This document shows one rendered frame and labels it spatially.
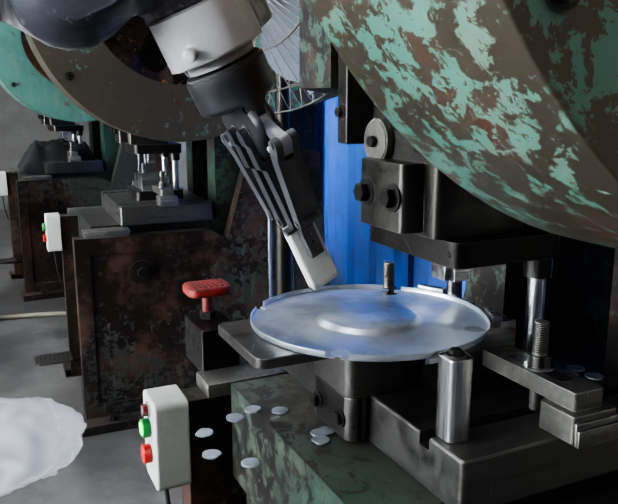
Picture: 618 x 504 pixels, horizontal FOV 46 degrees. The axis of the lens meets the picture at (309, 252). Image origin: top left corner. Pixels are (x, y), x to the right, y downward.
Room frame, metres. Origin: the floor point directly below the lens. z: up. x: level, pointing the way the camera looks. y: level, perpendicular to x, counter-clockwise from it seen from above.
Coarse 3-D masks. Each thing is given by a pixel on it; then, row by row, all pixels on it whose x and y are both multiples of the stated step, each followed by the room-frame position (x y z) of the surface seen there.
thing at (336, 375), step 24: (240, 336) 0.79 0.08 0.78; (264, 360) 0.72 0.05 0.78; (288, 360) 0.73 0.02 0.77; (312, 360) 0.74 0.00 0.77; (336, 360) 0.82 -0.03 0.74; (336, 384) 0.81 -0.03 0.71; (360, 384) 0.79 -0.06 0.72; (384, 384) 0.81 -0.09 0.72; (336, 408) 0.81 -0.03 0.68; (360, 408) 0.79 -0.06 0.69; (336, 432) 0.81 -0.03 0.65; (360, 432) 0.79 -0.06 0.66
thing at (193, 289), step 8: (200, 280) 1.13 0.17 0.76; (208, 280) 1.13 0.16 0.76; (216, 280) 1.13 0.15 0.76; (224, 280) 1.13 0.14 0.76; (184, 288) 1.10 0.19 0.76; (192, 288) 1.08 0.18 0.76; (200, 288) 1.08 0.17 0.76; (208, 288) 1.08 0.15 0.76; (216, 288) 1.09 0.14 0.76; (224, 288) 1.09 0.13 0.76; (192, 296) 1.07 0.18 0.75; (200, 296) 1.07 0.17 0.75; (208, 296) 1.08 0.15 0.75; (216, 296) 1.09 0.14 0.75; (208, 304) 1.10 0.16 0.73
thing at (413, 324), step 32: (320, 288) 0.99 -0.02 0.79; (352, 288) 1.00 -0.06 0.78; (416, 288) 0.98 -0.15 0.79; (256, 320) 0.85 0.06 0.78; (288, 320) 0.85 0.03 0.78; (320, 320) 0.84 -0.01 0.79; (352, 320) 0.83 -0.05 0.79; (384, 320) 0.83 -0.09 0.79; (416, 320) 0.83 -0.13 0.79; (448, 320) 0.85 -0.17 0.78; (480, 320) 0.85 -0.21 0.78; (320, 352) 0.72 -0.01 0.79; (352, 352) 0.74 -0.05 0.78; (384, 352) 0.74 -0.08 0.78; (416, 352) 0.74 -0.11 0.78
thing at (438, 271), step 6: (432, 264) 0.91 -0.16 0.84; (432, 270) 0.91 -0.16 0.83; (438, 270) 0.90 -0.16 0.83; (444, 270) 0.89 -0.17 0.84; (450, 270) 0.89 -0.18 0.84; (456, 270) 0.88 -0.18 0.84; (462, 270) 0.88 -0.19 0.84; (468, 270) 0.89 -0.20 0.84; (432, 276) 0.91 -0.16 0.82; (438, 276) 0.90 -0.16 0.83; (444, 276) 0.89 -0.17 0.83; (450, 276) 0.89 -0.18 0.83; (456, 276) 0.88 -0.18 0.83; (462, 276) 0.88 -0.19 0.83; (468, 276) 0.89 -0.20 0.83
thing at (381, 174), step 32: (384, 128) 0.89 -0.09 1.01; (384, 160) 0.87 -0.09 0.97; (416, 160) 0.84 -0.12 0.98; (384, 192) 0.82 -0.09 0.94; (416, 192) 0.82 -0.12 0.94; (448, 192) 0.81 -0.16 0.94; (384, 224) 0.85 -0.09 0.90; (416, 224) 0.82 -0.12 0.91; (448, 224) 0.81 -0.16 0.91; (480, 224) 0.83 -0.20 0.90; (512, 224) 0.85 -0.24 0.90
